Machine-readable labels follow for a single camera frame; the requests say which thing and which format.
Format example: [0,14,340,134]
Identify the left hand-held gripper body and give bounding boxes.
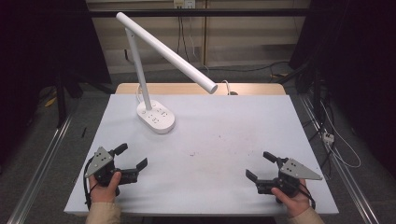
[84,146,140,188]

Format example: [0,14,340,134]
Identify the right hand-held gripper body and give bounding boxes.
[255,156,324,199]

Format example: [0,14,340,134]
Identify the person's left hand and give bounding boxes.
[89,171,122,204]

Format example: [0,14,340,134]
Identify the person's right hand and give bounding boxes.
[270,178,313,219]

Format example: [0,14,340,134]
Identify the white table board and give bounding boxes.
[64,93,340,217]

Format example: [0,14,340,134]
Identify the white desk lamp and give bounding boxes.
[115,11,219,135]

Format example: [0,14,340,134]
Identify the white power strip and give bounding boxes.
[321,130,336,146]

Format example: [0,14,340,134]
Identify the black metal stand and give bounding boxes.
[54,73,82,129]

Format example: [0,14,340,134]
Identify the wooden table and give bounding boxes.
[115,81,287,96]

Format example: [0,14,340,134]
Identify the black curtain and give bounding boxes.
[0,0,112,162]
[289,0,396,178]

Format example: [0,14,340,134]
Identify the black horizontal bar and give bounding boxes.
[88,7,313,19]

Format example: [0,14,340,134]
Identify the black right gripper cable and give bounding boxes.
[298,181,318,211]

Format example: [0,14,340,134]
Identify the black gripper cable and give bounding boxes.
[82,157,99,211]
[298,181,318,211]

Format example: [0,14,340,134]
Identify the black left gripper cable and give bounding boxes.
[82,157,99,211]

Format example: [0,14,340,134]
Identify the metal floor rail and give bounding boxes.
[298,94,381,224]
[6,114,75,224]

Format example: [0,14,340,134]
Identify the white floor cable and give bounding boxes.
[319,99,362,170]

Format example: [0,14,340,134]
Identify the black floor cable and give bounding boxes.
[204,61,291,75]

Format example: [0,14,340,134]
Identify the hanging wall cables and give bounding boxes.
[176,15,198,63]

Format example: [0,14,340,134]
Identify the white wall outlet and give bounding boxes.
[173,0,197,9]

